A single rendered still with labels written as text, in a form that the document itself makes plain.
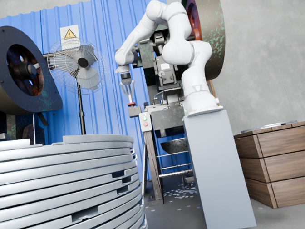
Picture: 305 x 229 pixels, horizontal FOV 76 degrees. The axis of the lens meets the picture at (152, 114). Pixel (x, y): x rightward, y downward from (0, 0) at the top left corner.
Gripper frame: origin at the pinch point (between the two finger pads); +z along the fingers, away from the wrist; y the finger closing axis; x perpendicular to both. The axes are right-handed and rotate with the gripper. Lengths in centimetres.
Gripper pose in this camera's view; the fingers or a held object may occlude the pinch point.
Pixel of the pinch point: (130, 98)
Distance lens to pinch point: 155.4
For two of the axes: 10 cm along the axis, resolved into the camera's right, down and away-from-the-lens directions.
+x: -0.4, -2.4, 9.7
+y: 9.8, -1.8, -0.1
